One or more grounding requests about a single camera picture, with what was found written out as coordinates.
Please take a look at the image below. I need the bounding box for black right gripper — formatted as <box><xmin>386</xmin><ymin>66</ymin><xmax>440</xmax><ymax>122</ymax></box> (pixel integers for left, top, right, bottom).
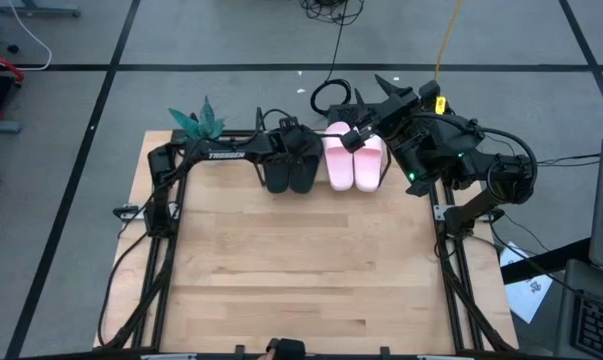
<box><xmin>355</xmin><ymin>74</ymin><xmax>432</xmax><ymax>151</ymax></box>

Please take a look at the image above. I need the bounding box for black mesh computer case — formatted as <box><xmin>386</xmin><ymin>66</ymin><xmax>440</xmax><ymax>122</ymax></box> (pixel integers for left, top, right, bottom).
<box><xmin>327</xmin><ymin>102</ymin><xmax>358</xmax><ymax>126</ymax></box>

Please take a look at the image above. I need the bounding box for teal artificial plant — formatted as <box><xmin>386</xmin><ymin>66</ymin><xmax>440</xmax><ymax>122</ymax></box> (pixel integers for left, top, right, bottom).
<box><xmin>168</xmin><ymin>95</ymin><xmax>227</xmax><ymax>141</ymax></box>

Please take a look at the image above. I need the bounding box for black metal beam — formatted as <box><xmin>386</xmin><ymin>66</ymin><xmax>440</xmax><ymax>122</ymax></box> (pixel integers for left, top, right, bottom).
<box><xmin>500</xmin><ymin>237</ymin><xmax>593</xmax><ymax>285</ymax></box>

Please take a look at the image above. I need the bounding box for white paper sheet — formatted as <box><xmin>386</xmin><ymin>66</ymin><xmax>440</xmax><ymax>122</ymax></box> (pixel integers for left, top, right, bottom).
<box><xmin>499</xmin><ymin>241</ymin><xmax>554</xmax><ymax>325</ymax></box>

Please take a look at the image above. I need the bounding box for grey cart base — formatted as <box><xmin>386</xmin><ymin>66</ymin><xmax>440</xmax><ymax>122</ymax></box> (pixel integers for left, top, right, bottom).
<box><xmin>0</xmin><ymin>0</ymin><xmax>81</xmax><ymax>17</ymax></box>

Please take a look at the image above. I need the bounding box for red black cart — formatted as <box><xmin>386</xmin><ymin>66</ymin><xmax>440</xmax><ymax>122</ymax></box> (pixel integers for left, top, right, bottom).
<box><xmin>0</xmin><ymin>47</ymin><xmax>26</xmax><ymax>134</ymax></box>

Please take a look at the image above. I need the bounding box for black coiled cable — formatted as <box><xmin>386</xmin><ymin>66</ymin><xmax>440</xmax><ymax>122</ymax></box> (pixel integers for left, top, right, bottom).
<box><xmin>309</xmin><ymin>19</ymin><xmax>353</xmax><ymax>118</ymax></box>

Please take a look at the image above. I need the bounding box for yellow floor cable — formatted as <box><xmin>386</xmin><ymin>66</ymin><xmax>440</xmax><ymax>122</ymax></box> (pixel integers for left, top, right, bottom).
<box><xmin>433</xmin><ymin>0</ymin><xmax>463</xmax><ymax>84</ymax></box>

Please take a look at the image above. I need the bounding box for black cable tangle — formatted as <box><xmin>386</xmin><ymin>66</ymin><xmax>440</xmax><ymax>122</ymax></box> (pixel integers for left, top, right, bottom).
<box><xmin>299</xmin><ymin>0</ymin><xmax>366</xmax><ymax>27</ymax></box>

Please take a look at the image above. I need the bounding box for white floor cable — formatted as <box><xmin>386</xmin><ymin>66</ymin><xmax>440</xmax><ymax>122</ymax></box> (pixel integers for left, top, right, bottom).
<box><xmin>8</xmin><ymin>0</ymin><xmax>53</xmax><ymax>71</ymax></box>

